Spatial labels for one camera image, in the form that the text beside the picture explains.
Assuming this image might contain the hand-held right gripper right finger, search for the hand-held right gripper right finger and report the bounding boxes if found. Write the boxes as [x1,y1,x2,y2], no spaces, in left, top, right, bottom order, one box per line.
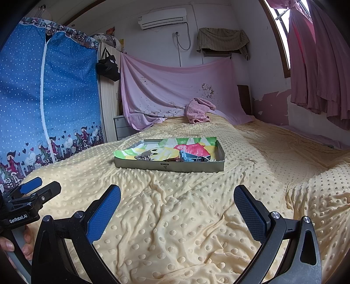
[233,185,323,284]

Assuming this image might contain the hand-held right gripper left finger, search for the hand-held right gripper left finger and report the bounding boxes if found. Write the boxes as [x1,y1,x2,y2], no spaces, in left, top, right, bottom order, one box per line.
[31,184,121,284]

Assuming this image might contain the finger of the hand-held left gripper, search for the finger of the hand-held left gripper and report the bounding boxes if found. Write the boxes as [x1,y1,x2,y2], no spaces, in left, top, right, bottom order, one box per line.
[9,177,43,201]
[5,181,62,216]

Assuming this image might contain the grey metal tray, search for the grey metal tray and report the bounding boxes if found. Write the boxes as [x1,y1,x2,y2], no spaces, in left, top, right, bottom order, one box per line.
[114,139,225,173]

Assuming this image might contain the person's left hand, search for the person's left hand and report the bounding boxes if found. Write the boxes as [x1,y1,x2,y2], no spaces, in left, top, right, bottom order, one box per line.
[0,225,35,261]

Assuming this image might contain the blue wrist watch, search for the blue wrist watch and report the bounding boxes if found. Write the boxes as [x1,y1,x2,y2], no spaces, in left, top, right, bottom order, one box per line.
[179,150,198,162]

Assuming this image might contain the grey drawer cabinet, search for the grey drawer cabinet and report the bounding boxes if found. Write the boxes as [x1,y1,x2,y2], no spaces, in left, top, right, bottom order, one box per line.
[113,115,137,141]

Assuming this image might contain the colourful printed cloth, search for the colourful printed cloth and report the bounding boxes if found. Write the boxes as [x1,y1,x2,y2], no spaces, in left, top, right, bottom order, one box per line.
[115,138,219,162]

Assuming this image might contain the blue printed wardrobe cover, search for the blue printed wardrobe cover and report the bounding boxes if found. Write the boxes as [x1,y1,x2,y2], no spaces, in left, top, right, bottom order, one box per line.
[0,18,106,192]

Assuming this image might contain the wooden wardrobe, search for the wooden wardrobe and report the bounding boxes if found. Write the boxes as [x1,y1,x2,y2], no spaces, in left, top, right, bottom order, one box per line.
[97,42,123,142]

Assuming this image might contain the pink towel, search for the pink towel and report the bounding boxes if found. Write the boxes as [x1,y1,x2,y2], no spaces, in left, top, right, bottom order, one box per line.
[185,97,217,125]

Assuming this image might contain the brown headboard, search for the brown headboard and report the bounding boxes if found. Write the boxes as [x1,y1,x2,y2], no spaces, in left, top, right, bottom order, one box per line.
[236,85,252,115]

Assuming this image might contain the black bag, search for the black bag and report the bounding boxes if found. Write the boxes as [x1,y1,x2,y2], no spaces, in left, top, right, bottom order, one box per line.
[96,49,121,82]

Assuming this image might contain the pink hanging sheet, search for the pink hanging sheet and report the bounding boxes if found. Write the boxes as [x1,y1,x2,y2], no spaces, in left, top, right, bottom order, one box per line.
[120,53,255,131]

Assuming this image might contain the pink curtain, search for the pink curtain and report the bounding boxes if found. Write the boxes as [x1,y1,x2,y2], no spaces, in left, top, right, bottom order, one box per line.
[312,0,350,131]
[266,0,324,115]

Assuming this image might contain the clear plastic bag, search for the clear plastic bag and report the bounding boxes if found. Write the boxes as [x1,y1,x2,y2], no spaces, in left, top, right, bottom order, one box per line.
[91,33,121,49]

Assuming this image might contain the olive cloth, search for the olive cloth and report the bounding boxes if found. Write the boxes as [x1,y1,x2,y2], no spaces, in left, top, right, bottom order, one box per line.
[197,27,250,61]

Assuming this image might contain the white air conditioner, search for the white air conditioner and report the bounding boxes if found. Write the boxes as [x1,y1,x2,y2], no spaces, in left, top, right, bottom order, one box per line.
[137,8,189,30]

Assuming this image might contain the air conditioner cable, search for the air conditioner cable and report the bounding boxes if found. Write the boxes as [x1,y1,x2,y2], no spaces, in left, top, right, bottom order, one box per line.
[175,22,192,51]

